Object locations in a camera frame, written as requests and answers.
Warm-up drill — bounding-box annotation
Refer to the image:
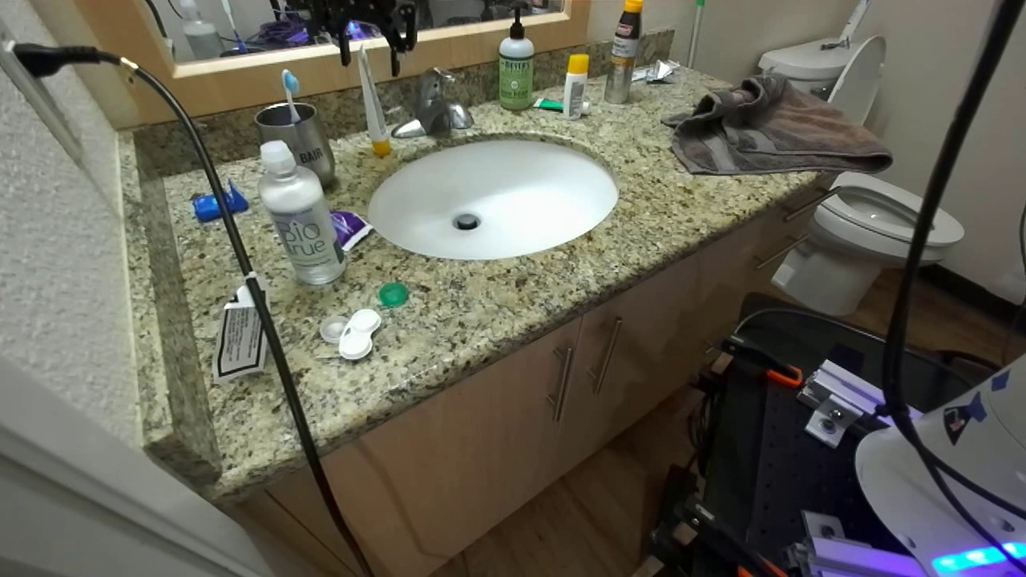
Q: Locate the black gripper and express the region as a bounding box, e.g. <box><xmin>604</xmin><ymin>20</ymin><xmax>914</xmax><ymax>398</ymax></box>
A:
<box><xmin>317</xmin><ymin>0</ymin><xmax>423</xmax><ymax>81</ymax></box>

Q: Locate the white tube yellow cap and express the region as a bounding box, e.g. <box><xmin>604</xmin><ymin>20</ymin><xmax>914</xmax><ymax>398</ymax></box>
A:
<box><xmin>354</xmin><ymin>42</ymin><xmax>399</xmax><ymax>161</ymax></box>

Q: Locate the white oval sink basin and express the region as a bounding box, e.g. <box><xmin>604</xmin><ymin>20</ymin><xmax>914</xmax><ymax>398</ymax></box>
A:
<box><xmin>366</xmin><ymin>135</ymin><xmax>625</xmax><ymax>266</ymax></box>

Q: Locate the wood framed mirror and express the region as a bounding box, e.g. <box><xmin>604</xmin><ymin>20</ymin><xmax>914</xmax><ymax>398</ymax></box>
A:
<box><xmin>72</xmin><ymin>0</ymin><xmax>595</xmax><ymax>123</ymax></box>

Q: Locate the chrome faucet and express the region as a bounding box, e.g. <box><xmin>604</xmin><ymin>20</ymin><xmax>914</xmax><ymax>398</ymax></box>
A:
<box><xmin>387</xmin><ymin>63</ymin><xmax>477</xmax><ymax>145</ymax></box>

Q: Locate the blue white toothbrush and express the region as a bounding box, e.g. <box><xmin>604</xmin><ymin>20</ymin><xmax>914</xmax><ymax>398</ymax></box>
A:
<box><xmin>276</xmin><ymin>66</ymin><xmax>304</xmax><ymax>132</ymax></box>

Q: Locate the grey metal cup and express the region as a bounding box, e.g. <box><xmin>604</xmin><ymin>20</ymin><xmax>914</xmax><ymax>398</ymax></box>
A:
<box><xmin>252</xmin><ymin>101</ymin><xmax>340</xmax><ymax>197</ymax></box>

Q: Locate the green soap pump bottle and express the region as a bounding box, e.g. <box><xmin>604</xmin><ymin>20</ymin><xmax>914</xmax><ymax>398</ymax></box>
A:
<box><xmin>493</xmin><ymin>5</ymin><xmax>540</xmax><ymax>117</ymax></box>

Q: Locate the purple packet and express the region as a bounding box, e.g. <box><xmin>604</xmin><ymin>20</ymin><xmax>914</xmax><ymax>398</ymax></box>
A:
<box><xmin>326</xmin><ymin>205</ymin><xmax>380</xmax><ymax>259</ymax></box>

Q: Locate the clear lens solution bottle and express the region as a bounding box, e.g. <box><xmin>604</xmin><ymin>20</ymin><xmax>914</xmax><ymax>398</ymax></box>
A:
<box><xmin>254</xmin><ymin>139</ymin><xmax>349</xmax><ymax>291</ymax></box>

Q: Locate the small yellow capped bottle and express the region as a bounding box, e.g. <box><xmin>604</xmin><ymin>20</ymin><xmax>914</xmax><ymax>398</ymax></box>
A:
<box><xmin>561</xmin><ymin>50</ymin><xmax>595</xmax><ymax>123</ymax></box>

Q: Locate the blue plastic item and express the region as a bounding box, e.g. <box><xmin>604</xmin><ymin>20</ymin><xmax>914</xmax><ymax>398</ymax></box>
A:
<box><xmin>186</xmin><ymin>181</ymin><xmax>256</xmax><ymax>228</ymax></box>

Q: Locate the silver orange capped bottle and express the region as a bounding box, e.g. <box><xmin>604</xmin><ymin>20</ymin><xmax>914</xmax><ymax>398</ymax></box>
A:
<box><xmin>604</xmin><ymin>0</ymin><xmax>647</xmax><ymax>105</ymax></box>

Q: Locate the green round cap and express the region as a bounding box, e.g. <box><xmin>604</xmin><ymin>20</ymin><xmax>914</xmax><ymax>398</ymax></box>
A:
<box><xmin>376</xmin><ymin>280</ymin><xmax>415</xmax><ymax>314</ymax></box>

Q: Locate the crumpled clear plastic wrapper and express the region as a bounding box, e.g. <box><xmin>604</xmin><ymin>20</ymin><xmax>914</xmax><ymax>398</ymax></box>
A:
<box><xmin>629</xmin><ymin>58</ymin><xmax>683</xmax><ymax>90</ymax></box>

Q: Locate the white contact lens case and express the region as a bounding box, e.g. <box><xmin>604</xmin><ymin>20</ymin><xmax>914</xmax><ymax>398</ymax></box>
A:
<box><xmin>316</xmin><ymin>304</ymin><xmax>387</xmax><ymax>364</ymax></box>

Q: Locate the grey brown towel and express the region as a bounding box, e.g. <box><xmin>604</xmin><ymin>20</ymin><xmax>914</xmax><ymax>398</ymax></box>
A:
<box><xmin>660</xmin><ymin>72</ymin><xmax>899</xmax><ymax>181</ymax></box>

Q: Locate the wooden vanity cabinet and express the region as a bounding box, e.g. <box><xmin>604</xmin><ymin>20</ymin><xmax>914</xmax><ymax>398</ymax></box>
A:
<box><xmin>224</xmin><ymin>182</ymin><xmax>829</xmax><ymax>577</ymax></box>

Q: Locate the white toilet lid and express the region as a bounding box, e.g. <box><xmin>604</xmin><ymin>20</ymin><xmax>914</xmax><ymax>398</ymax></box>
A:
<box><xmin>820</xmin><ymin>31</ymin><xmax>892</xmax><ymax>132</ymax></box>

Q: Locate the orange black clamp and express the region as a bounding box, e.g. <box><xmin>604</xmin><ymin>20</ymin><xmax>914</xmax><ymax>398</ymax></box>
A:
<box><xmin>723</xmin><ymin>333</ymin><xmax>811</xmax><ymax>395</ymax></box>

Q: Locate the white toilet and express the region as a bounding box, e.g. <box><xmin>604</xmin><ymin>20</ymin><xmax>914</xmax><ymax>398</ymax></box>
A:
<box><xmin>753</xmin><ymin>0</ymin><xmax>968</xmax><ymax>320</ymax></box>

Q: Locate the black robot table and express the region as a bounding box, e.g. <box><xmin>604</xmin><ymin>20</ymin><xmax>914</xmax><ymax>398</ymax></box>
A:
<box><xmin>683</xmin><ymin>304</ymin><xmax>1015</xmax><ymax>577</ymax></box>

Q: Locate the black power cable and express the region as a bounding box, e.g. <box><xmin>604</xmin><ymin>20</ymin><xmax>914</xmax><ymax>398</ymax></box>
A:
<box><xmin>7</xmin><ymin>39</ymin><xmax>380</xmax><ymax>577</ymax></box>

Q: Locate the metal cabinet handle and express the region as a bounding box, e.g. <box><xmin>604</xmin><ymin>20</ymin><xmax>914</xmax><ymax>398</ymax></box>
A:
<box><xmin>544</xmin><ymin>338</ymin><xmax>581</xmax><ymax>426</ymax></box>
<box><xmin>589</xmin><ymin>311</ymin><xmax>625</xmax><ymax>401</ymax></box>

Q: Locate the white door frame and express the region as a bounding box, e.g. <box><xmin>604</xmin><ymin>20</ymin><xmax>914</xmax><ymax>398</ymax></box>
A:
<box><xmin>0</xmin><ymin>353</ymin><xmax>276</xmax><ymax>577</ymax></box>

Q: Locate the thick black cable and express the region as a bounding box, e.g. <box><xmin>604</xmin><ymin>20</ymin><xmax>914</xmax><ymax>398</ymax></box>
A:
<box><xmin>880</xmin><ymin>0</ymin><xmax>1026</xmax><ymax>571</ymax></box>

